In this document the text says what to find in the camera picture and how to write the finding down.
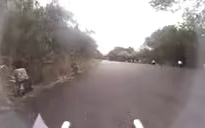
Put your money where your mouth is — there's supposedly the grey asphalt road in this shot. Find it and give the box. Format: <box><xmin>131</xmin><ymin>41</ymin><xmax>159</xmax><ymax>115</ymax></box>
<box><xmin>0</xmin><ymin>59</ymin><xmax>205</xmax><ymax>128</ymax></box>

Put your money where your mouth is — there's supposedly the robot's own part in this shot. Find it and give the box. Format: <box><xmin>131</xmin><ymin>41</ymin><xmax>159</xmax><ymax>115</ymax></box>
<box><xmin>133</xmin><ymin>118</ymin><xmax>145</xmax><ymax>128</ymax></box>
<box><xmin>60</xmin><ymin>120</ymin><xmax>71</xmax><ymax>128</ymax></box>

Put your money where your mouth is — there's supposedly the row of trees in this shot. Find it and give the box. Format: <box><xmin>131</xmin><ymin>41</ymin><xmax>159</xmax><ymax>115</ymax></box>
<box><xmin>104</xmin><ymin>0</ymin><xmax>205</xmax><ymax>68</ymax></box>
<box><xmin>0</xmin><ymin>0</ymin><xmax>103</xmax><ymax>88</ymax></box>

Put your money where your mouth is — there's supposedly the dry rubble verge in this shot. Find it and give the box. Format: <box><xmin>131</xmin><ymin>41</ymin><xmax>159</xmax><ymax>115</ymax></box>
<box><xmin>0</xmin><ymin>61</ymin><xmax>91</xmax><ymax>113</ymax></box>

